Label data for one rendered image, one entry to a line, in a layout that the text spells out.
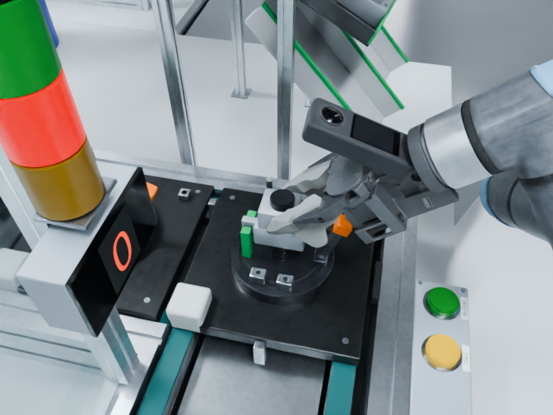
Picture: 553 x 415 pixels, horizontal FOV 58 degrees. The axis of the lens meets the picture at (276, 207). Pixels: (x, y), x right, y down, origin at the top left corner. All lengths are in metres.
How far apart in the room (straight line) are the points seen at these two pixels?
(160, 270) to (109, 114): 0.55
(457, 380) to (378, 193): 0.25
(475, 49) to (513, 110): 2.83
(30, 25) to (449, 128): 0.34
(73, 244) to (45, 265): 0.02
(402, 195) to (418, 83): 0.73
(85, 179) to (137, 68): 0.96
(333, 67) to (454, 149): 0.40
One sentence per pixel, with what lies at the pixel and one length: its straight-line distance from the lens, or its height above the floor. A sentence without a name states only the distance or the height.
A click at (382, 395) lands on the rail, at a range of 0.62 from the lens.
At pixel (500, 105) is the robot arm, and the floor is 1.27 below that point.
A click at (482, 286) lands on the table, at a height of 0.86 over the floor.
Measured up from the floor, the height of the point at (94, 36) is 0.86.
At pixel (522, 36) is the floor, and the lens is 3.55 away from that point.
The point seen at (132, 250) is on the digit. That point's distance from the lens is 0.44.
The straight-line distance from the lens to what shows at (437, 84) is 1.26.
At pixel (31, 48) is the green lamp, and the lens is 0.30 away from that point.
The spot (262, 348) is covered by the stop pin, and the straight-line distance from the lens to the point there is 0.62.
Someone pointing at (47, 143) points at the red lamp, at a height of 1.33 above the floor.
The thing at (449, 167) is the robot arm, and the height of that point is 1.21.
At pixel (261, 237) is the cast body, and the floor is 1.04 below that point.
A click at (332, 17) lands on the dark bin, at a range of 0.69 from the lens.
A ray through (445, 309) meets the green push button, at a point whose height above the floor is 0.97.
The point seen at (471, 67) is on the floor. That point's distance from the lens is 3.11.
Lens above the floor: 1.52
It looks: 47 degrees down
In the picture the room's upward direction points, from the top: straight up
